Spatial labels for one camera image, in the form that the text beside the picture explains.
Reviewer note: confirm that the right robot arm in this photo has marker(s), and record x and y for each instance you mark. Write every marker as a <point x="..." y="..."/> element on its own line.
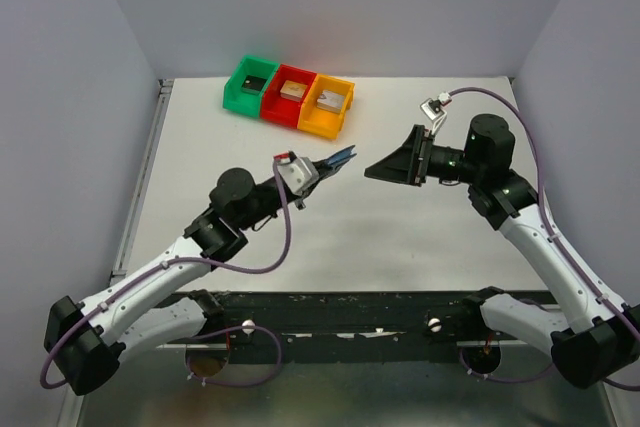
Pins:
<point x="589" y="337"/>

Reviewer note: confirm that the green plastic bin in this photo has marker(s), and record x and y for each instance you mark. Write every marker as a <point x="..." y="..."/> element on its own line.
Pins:
<point x="240" y="102"/>

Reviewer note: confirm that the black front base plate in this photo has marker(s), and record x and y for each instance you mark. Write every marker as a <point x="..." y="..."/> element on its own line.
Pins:
<point x="345" y="327"/>

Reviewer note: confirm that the red plastic bin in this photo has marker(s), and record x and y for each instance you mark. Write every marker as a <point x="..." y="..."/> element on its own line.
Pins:
<point x="281" y="111"/>

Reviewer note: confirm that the blue leather card holder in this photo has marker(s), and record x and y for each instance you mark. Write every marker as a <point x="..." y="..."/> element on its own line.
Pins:
<point x="338" y="159"/>

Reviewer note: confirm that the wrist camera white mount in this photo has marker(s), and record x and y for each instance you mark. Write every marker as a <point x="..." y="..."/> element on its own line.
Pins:
<point x="434" y="110"/>
<point x="298" y="173"/>

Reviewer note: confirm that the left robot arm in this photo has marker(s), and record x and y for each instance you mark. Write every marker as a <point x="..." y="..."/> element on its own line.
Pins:
<point x="87" y="340"/>

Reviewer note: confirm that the yellow plastic bin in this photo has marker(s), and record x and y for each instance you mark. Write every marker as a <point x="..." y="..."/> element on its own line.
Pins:
<point x="322" y="123"/>

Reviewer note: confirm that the grey block in yellow bin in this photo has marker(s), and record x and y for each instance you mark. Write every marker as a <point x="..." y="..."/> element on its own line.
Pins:
<point x="330" y="101"/>

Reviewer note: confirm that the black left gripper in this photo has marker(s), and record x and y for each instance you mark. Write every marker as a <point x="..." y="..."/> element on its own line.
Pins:
<point x="322" y="169"/>

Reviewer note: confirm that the wooden block in red bin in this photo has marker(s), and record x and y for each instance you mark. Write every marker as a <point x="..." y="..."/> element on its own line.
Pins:
<point x="293" y="90"/>

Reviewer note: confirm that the black block in green bin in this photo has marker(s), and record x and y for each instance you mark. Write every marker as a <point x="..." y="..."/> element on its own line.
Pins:
<point x="253" y="84"/>

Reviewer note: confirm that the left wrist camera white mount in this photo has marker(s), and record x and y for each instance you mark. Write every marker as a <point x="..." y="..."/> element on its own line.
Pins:
<point x="298" y="173"/>

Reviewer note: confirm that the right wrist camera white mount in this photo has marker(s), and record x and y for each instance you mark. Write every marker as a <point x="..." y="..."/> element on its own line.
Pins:
<point x="434" y="110"/>

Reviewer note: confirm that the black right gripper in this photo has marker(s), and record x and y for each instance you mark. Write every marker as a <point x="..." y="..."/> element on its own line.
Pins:
<point x="403" y="164"/>

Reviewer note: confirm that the aluminium table edge rail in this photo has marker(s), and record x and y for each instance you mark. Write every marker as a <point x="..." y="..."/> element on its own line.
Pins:
<point x="119" y="268"/>

